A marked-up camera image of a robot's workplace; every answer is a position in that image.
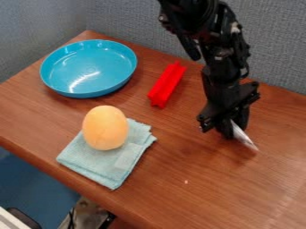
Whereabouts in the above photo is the light blue folded cloth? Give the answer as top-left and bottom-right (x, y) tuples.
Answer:
(54, 117), (157, 191)

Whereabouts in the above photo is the red plastic block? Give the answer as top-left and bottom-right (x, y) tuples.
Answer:
(147, 62), (187, 108)

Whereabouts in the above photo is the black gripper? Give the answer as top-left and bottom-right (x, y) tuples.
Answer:
(197, 67), (259, 140)

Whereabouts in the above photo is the white toothpaste tube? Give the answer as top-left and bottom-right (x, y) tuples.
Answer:
(231, 121), (257, 151)

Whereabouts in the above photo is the metal table leg bracket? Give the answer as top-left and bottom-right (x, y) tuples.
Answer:
(57, 197), (116, 229)

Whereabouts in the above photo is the orange egg-shaped ball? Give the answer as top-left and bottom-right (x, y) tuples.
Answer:
(82, 106), (129, 150)

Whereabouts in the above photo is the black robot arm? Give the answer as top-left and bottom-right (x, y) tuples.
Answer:
(157, 0), (259, 139)

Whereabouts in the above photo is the blue plate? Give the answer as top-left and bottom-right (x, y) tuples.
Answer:
(40, 39), (137, 98)

